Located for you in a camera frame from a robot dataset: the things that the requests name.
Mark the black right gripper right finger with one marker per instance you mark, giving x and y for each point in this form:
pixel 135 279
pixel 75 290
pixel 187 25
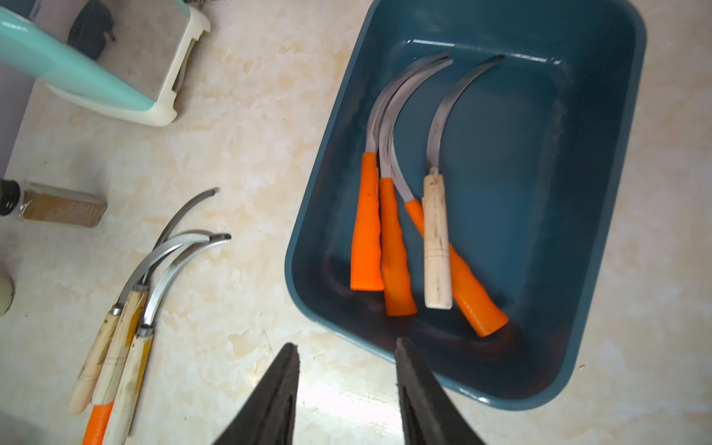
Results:
pixel 428 414

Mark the orange handle sickle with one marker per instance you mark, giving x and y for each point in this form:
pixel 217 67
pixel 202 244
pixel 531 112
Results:
pixel 380 134
pixel 365 272
pixel 96 427

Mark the orange handle sickle boxed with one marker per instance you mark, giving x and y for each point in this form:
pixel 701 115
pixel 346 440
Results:
pixel 472 298

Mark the wooden handle sickle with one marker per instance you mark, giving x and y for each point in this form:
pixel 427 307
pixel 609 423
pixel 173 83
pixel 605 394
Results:
pixel 129 387
pixel 84 386
pixel 438 281
pixel 135 291

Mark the teal plastic storage box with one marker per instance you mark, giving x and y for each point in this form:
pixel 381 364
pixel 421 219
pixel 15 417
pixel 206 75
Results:
pixel 532 158

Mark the clear glass jar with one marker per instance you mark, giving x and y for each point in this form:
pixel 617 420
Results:
pixel 7 293

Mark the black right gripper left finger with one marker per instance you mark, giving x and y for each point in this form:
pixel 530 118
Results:
pixel 268 416

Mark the mint green toaster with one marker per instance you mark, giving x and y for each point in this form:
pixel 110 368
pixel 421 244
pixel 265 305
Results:
pixel 122 59

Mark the black lid spice jar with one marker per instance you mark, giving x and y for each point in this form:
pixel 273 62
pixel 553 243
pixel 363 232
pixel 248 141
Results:
pixel 28 201

